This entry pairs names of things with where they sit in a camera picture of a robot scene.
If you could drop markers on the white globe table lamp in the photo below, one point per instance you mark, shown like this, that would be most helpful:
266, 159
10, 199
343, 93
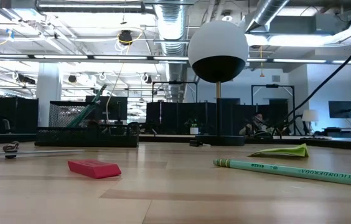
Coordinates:
218, 43

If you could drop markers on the small plant white pot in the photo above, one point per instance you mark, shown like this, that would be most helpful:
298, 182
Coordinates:
194, 127

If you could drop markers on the black rig frame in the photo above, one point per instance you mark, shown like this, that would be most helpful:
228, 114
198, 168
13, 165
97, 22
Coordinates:
272, 86

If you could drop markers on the black mesh desk organizer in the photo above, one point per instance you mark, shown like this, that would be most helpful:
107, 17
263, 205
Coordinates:
85, 137

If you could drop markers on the green sticky note pad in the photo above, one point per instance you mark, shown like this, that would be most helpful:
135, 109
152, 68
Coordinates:
284, 152

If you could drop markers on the black office monitor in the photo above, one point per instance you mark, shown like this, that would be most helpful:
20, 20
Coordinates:
116, 107

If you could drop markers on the black room partition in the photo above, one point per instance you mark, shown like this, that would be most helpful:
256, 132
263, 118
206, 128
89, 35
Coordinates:
175, 118
7, 115

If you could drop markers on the red eraser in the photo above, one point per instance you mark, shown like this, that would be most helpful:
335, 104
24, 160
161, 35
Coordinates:
94, 168

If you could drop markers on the black aluminium table frame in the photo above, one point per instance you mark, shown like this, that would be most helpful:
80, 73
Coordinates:
334, 143

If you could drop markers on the small white shade lamp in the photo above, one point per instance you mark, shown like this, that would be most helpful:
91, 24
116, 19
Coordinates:
310, 115

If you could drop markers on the dark wall monitor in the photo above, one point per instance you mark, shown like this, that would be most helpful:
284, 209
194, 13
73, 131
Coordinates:
343, 109

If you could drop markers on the silver ribbed ventilation duct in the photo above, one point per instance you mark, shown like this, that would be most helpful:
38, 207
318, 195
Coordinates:
170, 31

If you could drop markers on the person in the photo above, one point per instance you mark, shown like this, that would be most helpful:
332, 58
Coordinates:
256, 124

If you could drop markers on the white building column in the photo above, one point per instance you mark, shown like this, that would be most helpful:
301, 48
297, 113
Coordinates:
48, 96

